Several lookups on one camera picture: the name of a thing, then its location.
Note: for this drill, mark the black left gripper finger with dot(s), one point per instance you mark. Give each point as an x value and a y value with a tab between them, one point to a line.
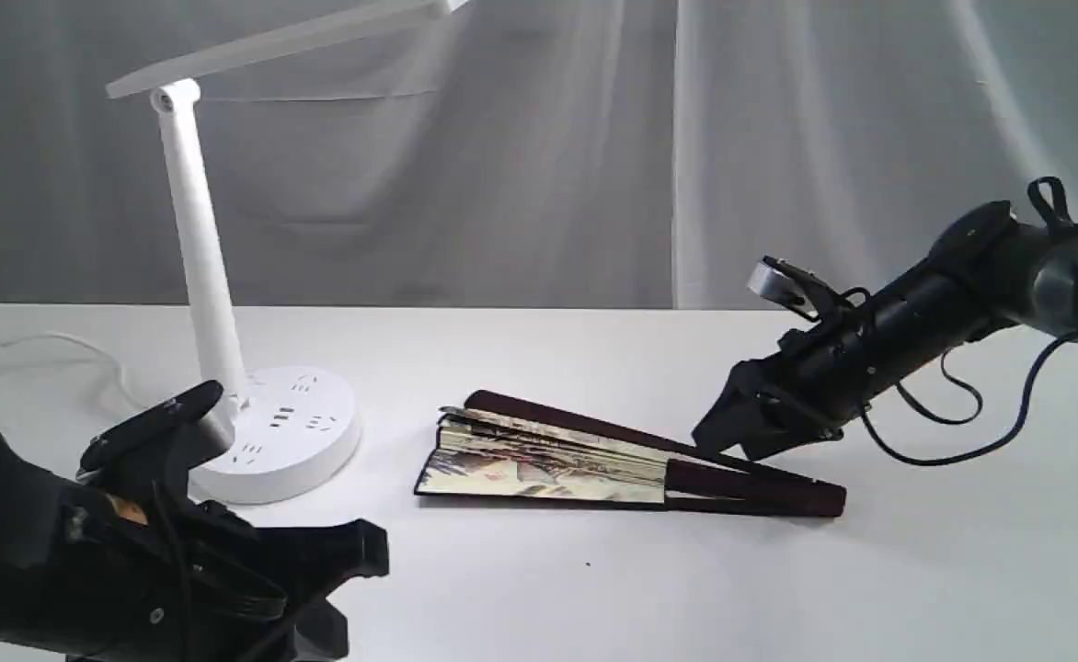
324	557
317	632

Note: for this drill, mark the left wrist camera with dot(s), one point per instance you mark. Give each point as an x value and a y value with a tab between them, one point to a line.
159	446

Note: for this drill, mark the grey backdrop curtain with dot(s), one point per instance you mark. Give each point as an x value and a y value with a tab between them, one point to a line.
529	153

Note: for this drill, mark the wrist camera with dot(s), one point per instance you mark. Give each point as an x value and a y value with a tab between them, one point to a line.
159	446
797	290

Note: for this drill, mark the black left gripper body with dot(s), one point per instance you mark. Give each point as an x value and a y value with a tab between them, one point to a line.
176	583

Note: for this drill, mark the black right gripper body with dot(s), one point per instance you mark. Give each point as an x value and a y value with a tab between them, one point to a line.
821	379

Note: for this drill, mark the painted paper folding fan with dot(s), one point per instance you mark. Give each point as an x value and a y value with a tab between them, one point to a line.
499	447

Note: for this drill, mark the white desk lamp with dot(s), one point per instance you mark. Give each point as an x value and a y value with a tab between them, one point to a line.
281	432

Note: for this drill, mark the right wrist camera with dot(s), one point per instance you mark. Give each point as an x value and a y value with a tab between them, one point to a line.
797	290

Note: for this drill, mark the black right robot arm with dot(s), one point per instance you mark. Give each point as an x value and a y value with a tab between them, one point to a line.
986	272

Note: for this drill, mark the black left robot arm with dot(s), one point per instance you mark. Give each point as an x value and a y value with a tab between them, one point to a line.
31	499

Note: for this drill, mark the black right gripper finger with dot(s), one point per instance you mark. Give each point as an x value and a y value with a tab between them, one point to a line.
760	412

